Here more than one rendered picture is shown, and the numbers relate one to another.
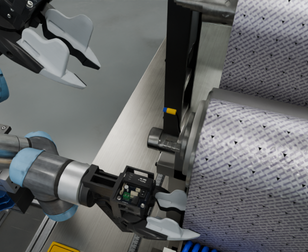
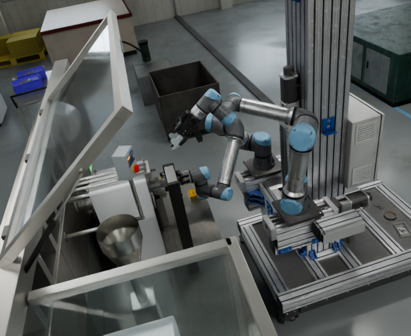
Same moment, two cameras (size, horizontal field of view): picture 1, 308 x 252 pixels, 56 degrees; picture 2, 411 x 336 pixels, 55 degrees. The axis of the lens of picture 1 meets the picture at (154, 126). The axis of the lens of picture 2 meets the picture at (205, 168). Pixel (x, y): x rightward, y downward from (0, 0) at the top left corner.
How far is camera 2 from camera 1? 215 cm
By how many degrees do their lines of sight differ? 94
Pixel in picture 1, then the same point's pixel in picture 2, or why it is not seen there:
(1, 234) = (299, 264)
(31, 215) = (296, 281)
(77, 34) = (175, 142)
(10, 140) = (222, 175)
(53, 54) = (173, 135)
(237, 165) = not seen: hidden behind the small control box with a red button
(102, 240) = (187, 205)
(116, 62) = not seen: outside the picture
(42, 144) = (219, 188)
